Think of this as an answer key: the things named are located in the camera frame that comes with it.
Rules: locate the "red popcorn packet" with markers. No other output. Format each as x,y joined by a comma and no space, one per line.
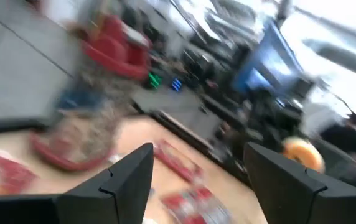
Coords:
175,161
0,174
196,205

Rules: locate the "blue screen monitor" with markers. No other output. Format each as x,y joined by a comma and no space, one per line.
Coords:
268,62

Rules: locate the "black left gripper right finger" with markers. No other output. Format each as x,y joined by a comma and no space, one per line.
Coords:
290,193

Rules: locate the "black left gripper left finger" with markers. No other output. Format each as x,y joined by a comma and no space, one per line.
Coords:
119,193

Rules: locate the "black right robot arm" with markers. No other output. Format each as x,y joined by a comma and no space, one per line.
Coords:
346,140

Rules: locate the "peach glazed donut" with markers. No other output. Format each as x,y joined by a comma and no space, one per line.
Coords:
304,154

